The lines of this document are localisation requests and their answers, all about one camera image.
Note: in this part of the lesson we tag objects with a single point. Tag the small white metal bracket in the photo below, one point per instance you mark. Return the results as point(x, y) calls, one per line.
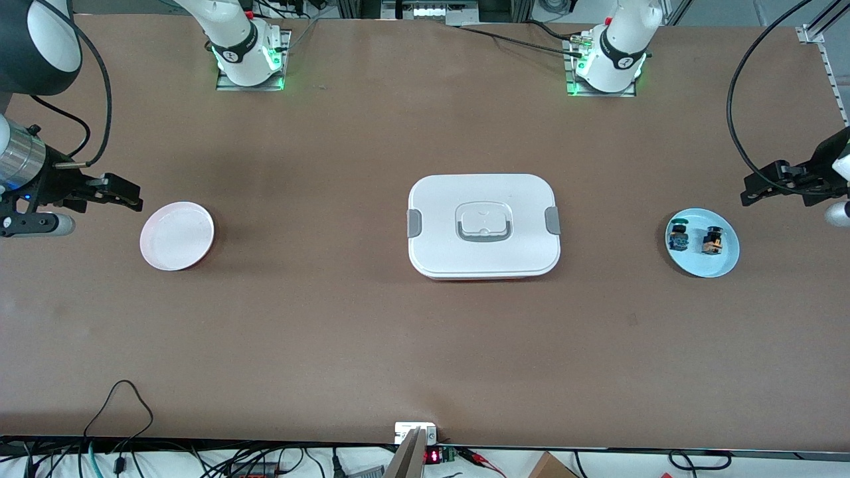
point(405, 430)

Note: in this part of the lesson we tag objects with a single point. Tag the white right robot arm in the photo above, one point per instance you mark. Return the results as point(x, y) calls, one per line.
point(242, 46)

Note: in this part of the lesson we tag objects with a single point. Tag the pink round plate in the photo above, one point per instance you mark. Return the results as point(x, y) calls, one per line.
point(176, 236)

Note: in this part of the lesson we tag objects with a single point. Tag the brown cardboard box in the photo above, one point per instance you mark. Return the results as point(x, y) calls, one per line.
point(551, 468)

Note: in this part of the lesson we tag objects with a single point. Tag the aluminium frame rail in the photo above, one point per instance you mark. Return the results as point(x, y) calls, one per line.
point(811, 33)

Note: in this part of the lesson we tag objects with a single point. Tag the grey power strip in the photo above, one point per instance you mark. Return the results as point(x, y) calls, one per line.
point(431, 11)

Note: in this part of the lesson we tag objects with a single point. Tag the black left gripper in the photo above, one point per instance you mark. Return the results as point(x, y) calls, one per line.
point(814, 176)

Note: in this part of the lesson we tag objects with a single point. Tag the light blue round plate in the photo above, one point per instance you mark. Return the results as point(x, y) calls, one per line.
point(720, 262)

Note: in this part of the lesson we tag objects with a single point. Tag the white lunch box grey clips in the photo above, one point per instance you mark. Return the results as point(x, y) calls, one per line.
point(485, 255)

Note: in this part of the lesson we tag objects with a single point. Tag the red digit display module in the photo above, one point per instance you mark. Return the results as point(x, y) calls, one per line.
point(433, 456)

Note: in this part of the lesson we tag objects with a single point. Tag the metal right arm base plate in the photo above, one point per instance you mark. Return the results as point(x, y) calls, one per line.
point(222, 84)

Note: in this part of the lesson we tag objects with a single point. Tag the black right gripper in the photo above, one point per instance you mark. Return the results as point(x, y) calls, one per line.
point(54, 185)

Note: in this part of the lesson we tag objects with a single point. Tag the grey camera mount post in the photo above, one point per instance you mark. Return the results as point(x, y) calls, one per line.
point(408, 461)

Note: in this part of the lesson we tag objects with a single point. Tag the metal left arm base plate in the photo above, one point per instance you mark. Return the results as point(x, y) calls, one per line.
point(624, 94)

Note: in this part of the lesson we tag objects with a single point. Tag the orange push-button switch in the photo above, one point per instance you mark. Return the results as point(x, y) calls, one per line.
point(712, 241)

